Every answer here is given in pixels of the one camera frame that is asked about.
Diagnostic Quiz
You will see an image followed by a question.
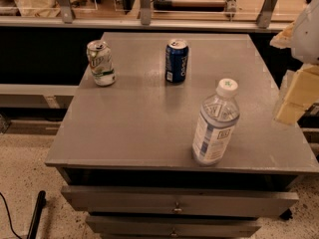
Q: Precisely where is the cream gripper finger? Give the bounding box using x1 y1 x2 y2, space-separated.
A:
270 23 294 49
274 65 319 124

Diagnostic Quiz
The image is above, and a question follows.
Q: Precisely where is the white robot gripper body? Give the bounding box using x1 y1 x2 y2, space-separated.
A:
291 0 319 65

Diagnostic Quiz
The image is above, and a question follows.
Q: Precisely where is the clear plastic water bottle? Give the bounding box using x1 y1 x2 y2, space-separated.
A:
192 79 240 165

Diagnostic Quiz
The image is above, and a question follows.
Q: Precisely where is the blue pepsi can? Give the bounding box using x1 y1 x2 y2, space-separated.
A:
165 39 189 84

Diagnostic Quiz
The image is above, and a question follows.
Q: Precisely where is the green white 7up can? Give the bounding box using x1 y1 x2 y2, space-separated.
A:
87 40 116 87

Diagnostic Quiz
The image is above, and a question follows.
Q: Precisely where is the grey drawer cabinet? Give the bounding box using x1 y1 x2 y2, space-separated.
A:
46 33 318 224

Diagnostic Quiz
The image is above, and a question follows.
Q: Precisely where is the upper grey drawer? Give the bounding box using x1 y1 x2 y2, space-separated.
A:
62 186 298 218

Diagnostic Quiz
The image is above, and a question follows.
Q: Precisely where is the grey drawer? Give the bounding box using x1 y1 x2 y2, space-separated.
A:
62 186 298 218
86 216 260 239

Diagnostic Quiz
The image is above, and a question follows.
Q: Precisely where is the lower grey drawer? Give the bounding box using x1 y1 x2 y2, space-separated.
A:
86 216 260 239

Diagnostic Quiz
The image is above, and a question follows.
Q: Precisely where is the black pole on floor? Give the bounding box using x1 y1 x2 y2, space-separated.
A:
27 190 46 239

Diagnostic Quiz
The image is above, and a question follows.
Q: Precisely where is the metal window rail frame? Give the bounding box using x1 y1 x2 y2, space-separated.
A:
0 0 293 32

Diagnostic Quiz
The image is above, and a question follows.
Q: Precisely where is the black cable on floor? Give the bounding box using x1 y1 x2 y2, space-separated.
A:
0 192 23 239

